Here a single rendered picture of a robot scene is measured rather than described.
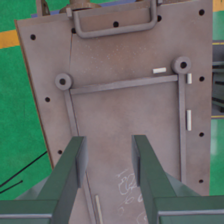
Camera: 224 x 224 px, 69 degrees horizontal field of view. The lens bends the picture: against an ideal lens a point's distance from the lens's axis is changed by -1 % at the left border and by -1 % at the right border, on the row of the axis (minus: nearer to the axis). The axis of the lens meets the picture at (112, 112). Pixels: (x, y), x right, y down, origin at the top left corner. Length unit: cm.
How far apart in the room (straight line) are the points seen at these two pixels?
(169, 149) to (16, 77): 182
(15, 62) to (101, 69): 168
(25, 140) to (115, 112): 185
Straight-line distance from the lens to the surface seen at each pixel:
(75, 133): 45
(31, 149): 223
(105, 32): 41
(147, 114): 45
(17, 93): 208
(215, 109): 178
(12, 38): 207
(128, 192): 56
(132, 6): 58
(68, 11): 43
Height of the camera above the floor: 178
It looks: 75 degrees down
